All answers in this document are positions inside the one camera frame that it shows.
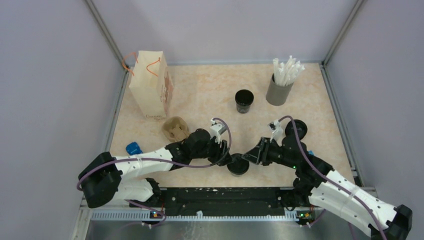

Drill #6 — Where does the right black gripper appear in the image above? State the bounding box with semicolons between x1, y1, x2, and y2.
242;136;298;169

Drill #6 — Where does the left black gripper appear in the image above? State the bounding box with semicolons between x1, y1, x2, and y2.
191;135;234;167

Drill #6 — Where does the black cup lid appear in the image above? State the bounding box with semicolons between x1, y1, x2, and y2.
226;153;250;171

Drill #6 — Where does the single black coffee cup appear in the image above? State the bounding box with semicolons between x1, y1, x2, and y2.
229;169;248;177

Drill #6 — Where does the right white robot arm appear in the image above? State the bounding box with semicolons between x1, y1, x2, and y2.
241;135;413;240

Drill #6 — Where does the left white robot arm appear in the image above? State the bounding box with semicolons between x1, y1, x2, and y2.
76;128;232;209

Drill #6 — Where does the beige paper takeout bag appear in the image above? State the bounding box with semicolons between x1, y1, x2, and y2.
121;50;174;120

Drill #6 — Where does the stack of black lids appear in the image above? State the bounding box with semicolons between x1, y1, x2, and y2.
284;119;308;140

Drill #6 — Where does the brown pulp cup carrier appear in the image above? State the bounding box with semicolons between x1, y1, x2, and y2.
161;116;190;143

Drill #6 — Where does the grey cylindrical straw holder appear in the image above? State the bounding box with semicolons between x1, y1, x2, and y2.
265;74;294;106

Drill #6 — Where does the stack of black cups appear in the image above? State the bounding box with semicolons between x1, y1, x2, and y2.
234;89;254;114

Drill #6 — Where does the bundle of white straws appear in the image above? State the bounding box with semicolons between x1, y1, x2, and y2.
272;55;305;87

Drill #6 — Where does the blue toy block left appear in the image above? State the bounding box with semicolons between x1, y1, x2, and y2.
125;141;143;156

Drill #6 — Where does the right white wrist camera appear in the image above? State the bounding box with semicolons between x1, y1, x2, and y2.
268;119;284;142

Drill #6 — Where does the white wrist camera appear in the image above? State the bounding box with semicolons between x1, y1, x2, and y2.
268;119;284;142
209;119;228;144

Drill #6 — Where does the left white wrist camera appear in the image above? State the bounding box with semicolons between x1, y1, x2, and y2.
209;119;228;144

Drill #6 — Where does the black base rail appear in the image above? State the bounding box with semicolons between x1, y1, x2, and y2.
153;187;299;217

